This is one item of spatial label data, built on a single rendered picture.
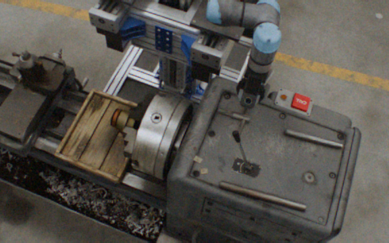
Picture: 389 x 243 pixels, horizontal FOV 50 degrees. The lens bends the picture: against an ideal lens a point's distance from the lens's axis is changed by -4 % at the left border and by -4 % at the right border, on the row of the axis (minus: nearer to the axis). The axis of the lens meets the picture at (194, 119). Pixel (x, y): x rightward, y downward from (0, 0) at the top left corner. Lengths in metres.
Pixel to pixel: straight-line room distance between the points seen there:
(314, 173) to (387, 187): 1.63
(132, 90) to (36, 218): 0.99
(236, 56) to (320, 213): 1.76
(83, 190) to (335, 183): 1.19
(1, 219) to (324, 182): 1.99
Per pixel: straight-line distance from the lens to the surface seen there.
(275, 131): 1.49
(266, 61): 1.26
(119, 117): 1.64
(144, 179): 1.80
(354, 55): 3.54
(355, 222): 2.88
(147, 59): 2.92
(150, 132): 1.49
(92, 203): 2.07
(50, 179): 2.22
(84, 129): 1.90
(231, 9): 1.28
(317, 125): 1.55
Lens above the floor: 2.54
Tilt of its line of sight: 61 degrees down
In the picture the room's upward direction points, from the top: 7 degrees clockwise
